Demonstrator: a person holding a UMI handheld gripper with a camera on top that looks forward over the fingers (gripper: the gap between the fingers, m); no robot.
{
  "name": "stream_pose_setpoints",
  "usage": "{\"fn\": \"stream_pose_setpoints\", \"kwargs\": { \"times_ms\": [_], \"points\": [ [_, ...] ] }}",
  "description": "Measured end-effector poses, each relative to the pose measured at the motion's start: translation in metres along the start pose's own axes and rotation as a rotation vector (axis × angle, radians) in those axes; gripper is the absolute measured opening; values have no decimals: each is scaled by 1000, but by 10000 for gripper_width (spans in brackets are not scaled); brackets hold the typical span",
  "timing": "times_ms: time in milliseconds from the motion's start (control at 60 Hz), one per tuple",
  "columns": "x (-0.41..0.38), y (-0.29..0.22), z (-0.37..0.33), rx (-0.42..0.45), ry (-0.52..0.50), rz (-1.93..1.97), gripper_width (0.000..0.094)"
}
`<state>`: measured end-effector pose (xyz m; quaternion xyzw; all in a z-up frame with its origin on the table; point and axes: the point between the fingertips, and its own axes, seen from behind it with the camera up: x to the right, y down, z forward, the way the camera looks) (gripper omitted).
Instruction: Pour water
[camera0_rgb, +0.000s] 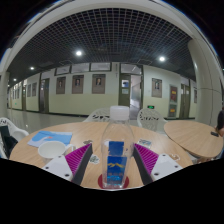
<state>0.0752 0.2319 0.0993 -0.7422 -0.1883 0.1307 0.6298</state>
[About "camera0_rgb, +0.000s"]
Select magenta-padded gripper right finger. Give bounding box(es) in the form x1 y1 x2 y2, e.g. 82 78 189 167
132 143 184 186

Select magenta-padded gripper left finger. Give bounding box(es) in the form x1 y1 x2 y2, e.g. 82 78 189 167
42 143 94 186

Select clear blue-labelled water bottle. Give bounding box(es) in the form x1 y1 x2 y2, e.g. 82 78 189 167
100 105 135 190

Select light blue paper booklet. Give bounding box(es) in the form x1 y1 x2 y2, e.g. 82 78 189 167
27 130 74 149

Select round wooden side table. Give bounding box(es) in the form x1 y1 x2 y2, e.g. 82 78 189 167
163 119 224 159

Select white lattice plastic chair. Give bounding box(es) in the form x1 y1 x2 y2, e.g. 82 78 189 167
0 116 30 159
136 108 168 133
83 107 112 123

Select black bag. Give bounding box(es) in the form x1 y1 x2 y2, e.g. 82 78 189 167
0 125 18 158

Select dark double door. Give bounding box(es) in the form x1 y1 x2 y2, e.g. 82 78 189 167
179 83 192 119

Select person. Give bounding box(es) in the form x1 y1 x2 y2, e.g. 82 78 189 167
214 106 224 138

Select dark corridor door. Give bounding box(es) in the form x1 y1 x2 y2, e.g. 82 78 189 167
38 78 50 114

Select dark green open door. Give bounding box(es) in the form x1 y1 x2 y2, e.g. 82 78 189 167
118 73 144 119

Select round ceiling lights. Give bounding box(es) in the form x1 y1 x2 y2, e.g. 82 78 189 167
13 49 167 83

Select white cup with handle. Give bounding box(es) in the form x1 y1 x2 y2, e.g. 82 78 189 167
37 140 77 164

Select red wall notice board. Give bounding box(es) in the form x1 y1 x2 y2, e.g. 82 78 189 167
168 85 179 118

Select framed wall portraits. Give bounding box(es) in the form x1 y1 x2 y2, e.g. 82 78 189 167
11 73 163 99

